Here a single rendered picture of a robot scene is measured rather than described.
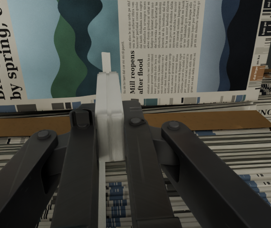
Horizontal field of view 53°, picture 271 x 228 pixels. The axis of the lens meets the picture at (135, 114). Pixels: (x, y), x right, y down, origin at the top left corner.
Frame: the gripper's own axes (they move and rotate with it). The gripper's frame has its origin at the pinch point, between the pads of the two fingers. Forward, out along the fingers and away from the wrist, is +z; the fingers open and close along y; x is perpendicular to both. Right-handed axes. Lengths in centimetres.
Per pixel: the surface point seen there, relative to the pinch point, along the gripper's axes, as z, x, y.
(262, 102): 37, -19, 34
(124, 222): -2.8, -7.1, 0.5
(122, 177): 1.3, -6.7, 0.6
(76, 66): 13.1, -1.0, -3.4
